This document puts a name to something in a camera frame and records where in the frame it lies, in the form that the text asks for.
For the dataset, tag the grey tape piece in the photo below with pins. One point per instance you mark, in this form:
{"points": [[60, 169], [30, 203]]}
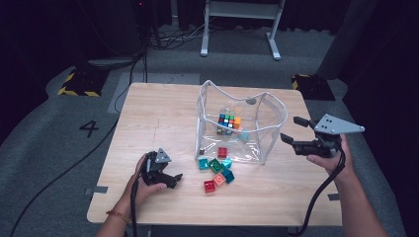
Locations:
{"points": [[99, 189], [333, 197]]}

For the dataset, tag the red toy brick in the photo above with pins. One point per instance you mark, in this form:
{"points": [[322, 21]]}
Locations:
{"points": [[222, 152], [209, 186]]}

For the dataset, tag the person's right hand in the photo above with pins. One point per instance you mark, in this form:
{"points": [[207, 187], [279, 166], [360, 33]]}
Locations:
{"points": [[336, 166]]}

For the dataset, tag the grey round stand base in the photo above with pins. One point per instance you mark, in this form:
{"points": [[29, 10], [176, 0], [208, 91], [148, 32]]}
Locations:
{"points": [[108, 62]]}

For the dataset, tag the grey column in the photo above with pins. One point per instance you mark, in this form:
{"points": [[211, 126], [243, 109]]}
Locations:
{"points": [[346, 39]]}

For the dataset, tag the salmon toy brick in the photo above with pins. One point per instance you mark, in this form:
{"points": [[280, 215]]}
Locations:
{"points": [[219, 179]]}

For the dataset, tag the multicoloured puzzle cube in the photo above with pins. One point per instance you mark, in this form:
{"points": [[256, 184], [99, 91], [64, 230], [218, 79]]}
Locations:
{"points": [[226, 120]]}

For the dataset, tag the orange toy brick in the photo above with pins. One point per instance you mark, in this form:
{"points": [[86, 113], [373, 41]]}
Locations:
{"points": [[237, 123]]}

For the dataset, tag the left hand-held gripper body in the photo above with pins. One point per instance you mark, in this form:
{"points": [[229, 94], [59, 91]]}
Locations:
{"points": [[154, 171]]}

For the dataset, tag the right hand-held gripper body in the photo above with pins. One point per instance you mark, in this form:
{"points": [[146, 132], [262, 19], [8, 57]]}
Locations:
{"points": [[332, 126]]}

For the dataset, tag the clear plastic bag white trim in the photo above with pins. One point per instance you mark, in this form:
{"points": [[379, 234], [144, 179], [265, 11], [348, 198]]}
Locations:
{"points": [[273, 131]]}

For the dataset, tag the light blue toy brick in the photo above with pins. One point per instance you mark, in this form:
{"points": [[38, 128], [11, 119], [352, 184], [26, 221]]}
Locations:
{"points": [[244, 135]]}

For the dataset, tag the cyan toy brick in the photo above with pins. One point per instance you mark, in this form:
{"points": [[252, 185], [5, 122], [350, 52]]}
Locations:
{"points": [[227, 163]]}

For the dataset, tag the person's left hand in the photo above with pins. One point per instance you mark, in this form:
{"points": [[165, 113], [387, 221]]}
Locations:
{"points": [[145, 192]]}

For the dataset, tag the teal toy brick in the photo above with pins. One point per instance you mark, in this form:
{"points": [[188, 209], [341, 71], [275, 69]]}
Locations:
{"points": [[203, 164]]}

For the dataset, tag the black yellow striped base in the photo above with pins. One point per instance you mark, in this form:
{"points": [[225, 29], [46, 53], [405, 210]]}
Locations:
{"points": [[82, 82], [313, 87]]}

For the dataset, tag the white metal stand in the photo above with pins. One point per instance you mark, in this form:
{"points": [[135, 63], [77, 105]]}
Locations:
{"points": [[205, 33]]}

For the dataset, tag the green toy brick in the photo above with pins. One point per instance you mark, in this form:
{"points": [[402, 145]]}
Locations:
{"points": [[216, 166]]}

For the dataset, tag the dark blue-green toy brick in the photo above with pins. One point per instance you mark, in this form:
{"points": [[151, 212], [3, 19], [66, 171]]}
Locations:
{"points": [[228, 176]]}

